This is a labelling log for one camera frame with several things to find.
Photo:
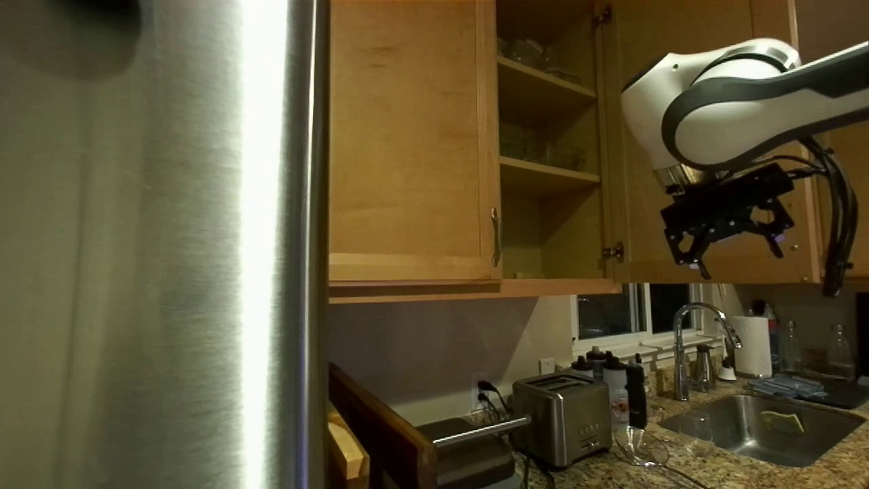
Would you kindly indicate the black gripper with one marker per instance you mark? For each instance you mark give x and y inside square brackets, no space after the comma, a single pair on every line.
[723,195]

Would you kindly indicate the wooden cabinet door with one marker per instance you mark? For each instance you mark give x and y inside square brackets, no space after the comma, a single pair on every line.
[651,226]
[408,136]

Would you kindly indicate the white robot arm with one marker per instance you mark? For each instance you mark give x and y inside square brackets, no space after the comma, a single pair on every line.
[723,117]

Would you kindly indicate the silver toaster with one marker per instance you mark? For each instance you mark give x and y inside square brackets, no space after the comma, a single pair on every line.
[559,421]

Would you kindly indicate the silver toaster oven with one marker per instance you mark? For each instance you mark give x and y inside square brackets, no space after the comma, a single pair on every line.
[469,450]

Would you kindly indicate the white paper towel roll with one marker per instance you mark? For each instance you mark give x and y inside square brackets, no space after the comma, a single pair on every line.
[752,347]

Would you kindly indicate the chrome kitchen faucet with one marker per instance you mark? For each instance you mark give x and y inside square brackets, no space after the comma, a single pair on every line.
[680,356]

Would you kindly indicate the clear glass bottle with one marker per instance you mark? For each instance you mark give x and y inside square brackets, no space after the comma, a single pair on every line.
[839,348]

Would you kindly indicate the stacked dishes on shelf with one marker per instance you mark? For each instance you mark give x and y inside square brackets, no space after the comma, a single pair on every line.
[522,144]
[564,155]

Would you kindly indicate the dark dish mat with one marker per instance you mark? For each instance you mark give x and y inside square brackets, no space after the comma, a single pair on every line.
[828,389]

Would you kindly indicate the jar with black lid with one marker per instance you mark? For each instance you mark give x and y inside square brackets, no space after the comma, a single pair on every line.
[600,367]

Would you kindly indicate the slim black bottle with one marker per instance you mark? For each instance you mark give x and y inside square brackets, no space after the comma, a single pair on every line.
[635,396]

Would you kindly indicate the yellow sponge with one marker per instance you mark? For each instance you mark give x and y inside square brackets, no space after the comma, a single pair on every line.
[783,421]

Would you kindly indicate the stainless steel sink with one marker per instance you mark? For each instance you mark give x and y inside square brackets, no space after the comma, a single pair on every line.
[723,431]

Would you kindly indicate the clear glassware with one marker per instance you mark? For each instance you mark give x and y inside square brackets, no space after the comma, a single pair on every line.
[532,53]

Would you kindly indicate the black power plug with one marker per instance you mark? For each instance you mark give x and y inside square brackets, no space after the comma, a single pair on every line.
[490,393]

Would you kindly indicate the dark wooden cutting board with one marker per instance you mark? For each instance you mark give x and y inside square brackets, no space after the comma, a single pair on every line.
[380,436]

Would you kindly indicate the light wooden cutting board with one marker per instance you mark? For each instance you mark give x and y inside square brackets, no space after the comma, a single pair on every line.
[342,457]

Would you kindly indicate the stainless steel refrigerator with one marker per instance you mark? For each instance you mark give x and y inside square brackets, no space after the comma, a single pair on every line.
[164,272]

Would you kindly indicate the wooden corner wall cabinet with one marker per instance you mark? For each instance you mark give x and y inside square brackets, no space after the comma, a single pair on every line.
[862,245]

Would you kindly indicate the white wall outlet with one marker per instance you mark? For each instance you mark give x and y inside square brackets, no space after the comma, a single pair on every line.
[545,364]

